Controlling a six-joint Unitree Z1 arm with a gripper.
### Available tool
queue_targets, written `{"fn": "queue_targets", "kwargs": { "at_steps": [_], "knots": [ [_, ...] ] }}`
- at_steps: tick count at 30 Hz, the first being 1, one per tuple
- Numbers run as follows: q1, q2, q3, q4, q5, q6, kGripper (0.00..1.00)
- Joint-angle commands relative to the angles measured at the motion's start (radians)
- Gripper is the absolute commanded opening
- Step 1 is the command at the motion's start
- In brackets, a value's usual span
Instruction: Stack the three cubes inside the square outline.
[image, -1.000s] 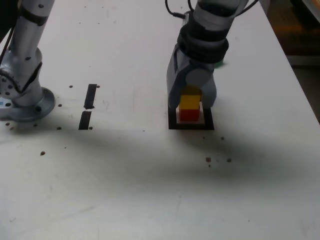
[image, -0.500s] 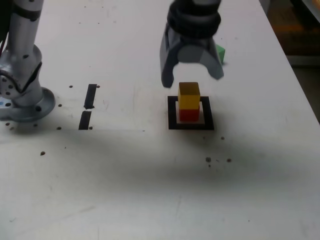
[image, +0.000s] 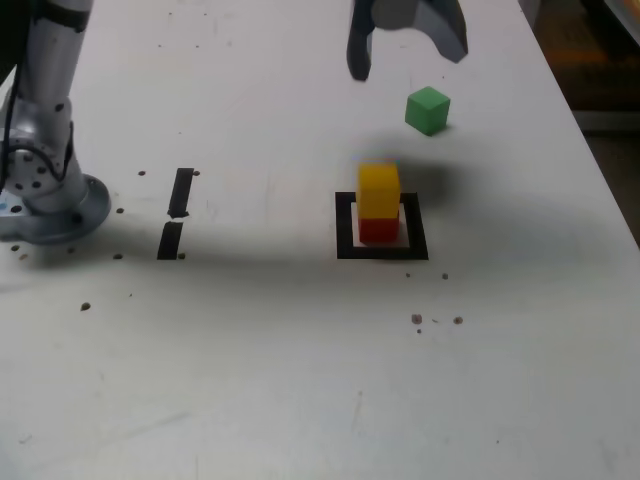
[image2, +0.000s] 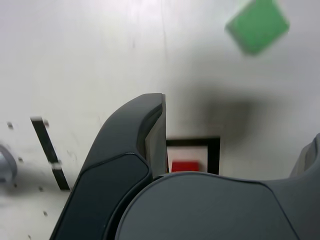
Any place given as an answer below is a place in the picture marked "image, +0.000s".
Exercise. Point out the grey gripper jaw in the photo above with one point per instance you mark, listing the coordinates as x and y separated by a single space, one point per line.
447 27
359 45

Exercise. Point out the green cube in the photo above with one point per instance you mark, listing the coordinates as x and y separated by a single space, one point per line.
426 110

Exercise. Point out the yellow cube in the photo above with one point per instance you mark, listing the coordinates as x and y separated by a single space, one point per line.
378 192

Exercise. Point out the red cube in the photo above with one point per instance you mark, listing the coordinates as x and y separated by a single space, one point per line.
378 232

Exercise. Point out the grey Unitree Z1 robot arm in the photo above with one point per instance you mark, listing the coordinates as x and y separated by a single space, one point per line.
45 125

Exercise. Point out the black tape square outline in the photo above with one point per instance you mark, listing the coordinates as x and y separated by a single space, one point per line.
344 225

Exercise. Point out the grey metal bar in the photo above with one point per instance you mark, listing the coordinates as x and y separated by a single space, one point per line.
610 120

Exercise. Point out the black tape strip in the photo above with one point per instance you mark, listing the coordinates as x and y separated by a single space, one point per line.
180 192

